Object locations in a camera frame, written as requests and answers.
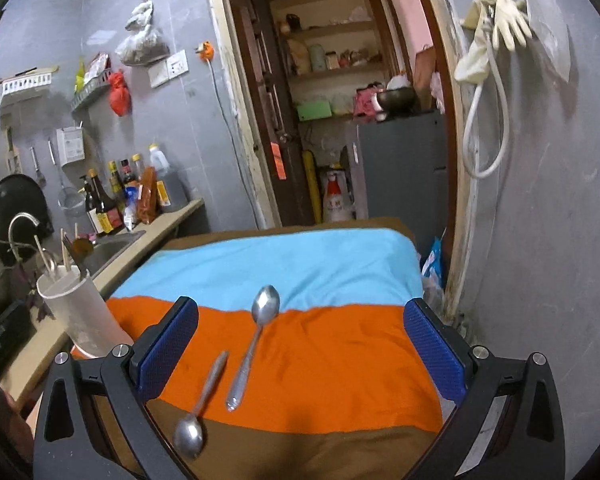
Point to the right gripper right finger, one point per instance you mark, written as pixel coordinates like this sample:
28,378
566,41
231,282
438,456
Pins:
464,375

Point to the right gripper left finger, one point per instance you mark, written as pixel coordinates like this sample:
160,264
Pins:
138,374

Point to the white plastic utensil holder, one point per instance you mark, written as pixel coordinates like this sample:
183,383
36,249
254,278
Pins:
78,306

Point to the steel spoon plain handle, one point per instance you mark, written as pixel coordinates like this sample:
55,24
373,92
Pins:
188,438

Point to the steel spoon patterned handle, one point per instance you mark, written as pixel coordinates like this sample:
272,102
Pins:
264,309

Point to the wooden chopstick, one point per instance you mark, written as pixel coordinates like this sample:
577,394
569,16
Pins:
47,260

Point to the dried plant branch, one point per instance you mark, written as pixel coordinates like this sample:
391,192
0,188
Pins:
22,277

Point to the stainless steel sink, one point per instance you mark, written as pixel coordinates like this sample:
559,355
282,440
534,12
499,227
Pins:
105,251

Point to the blue orange brown towel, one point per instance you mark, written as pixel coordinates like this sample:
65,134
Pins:
336,388

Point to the dark soy sauce bottle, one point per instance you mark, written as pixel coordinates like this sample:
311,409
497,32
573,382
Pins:
107,211

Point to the blue white salt bag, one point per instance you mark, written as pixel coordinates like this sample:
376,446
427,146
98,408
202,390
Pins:
130,219

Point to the chrome curved faucet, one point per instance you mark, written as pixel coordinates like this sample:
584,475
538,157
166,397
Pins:
21,233

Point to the large oil jug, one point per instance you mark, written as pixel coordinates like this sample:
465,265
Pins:
171,192

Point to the red brown spice bag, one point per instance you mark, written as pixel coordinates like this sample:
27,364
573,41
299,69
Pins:
147,209

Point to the black wok pan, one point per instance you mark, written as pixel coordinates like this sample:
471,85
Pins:
20,193

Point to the red white floor bottle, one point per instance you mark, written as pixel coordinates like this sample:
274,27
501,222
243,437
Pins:
336,201

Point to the grey mini fridge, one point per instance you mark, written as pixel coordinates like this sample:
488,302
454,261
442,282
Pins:
399,169

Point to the white hanging basket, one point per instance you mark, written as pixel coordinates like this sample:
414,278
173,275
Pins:
70,145

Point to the red plastic bag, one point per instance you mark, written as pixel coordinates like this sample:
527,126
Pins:
119,96

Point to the dark bowl on fridge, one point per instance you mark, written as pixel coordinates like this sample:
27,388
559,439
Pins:
400,102

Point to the white top rack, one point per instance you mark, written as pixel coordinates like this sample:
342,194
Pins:
27,85

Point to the wooden cutting board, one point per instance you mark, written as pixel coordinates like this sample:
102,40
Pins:
424,68

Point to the clear bag dried goods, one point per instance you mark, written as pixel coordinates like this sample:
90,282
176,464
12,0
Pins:
144,44

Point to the cream rubber gloves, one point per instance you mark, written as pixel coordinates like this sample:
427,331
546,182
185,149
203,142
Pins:
495,23

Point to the wooden storage shelf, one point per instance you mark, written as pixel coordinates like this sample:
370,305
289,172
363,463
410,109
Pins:
338,51

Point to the wire mesh strainer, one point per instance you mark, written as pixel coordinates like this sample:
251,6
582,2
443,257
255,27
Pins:
70,200

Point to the metal wall shelf rack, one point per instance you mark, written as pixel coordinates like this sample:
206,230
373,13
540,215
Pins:
91,91

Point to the white wall socket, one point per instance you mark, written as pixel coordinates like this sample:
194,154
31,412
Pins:
167,69

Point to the orange wall hook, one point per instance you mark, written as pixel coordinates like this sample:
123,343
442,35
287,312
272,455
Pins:
205,51

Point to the clear plastic wall bag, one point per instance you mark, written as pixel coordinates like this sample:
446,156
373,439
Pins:
548,24

